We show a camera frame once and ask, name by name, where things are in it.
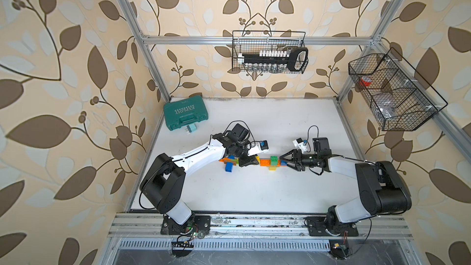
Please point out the green lego brick square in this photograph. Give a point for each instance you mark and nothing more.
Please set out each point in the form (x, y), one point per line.
(274, 161)

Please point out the black wire basket wall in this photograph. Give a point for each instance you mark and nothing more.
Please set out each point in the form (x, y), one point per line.
(252, 41)
(417, 101)

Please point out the aluminium frame corner post left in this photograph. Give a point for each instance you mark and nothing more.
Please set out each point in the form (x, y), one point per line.
(132, 22)

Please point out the small electronics board right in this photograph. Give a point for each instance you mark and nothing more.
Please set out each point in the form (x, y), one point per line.
(339, 250)

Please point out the green plastic tool case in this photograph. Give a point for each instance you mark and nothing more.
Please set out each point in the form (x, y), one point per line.
(185, 112)

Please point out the small teal white box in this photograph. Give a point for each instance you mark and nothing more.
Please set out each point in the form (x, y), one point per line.
(191, 128)

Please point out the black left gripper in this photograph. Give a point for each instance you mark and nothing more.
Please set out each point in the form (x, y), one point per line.
(248, 160)

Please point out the small electronics board left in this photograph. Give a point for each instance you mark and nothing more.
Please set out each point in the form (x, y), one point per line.
(181, 249)

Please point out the black white socket set rail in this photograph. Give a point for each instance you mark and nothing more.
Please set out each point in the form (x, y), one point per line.
(294, 60)

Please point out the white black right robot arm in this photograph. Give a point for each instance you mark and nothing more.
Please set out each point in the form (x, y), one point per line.
(381, 189)

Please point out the clear plastic bag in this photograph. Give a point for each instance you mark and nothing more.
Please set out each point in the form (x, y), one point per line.
(386, 104)

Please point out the aluminium frame corner post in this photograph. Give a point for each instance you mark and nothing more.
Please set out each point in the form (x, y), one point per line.
(132, 22)
(372, 37)

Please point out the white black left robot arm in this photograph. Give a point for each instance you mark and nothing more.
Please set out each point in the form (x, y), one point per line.
(163, 183)

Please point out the black wire basket right wall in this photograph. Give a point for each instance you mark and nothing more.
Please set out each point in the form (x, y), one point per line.
(417, 101)

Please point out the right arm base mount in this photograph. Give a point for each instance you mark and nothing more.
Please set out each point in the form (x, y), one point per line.
(322, 226)

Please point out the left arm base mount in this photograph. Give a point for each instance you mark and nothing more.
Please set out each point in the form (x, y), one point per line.
(186, 224)

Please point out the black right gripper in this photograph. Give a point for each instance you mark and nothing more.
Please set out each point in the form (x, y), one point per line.
(296, 155)

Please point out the orange lego brick long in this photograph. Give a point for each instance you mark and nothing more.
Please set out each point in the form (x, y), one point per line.
(226, 160)

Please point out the red tape roll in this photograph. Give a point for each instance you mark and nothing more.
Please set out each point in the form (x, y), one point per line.
(365, 81)

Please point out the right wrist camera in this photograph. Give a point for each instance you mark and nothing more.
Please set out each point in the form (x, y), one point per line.
(319, 145)

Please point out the aluminium frame corner post right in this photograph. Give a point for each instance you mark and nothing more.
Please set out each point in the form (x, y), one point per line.
(372, 37)

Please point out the blue lego brick base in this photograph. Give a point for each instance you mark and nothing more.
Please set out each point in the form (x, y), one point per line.
(229, 167)

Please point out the small electronics board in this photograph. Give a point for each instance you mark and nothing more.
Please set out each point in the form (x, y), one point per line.
(339, 250)
(181, 249)

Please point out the black wire basket back wall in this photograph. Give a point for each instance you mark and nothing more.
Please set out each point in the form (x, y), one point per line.
(252, 41)

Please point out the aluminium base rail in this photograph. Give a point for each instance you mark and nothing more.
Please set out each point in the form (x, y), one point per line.
(256, 226)

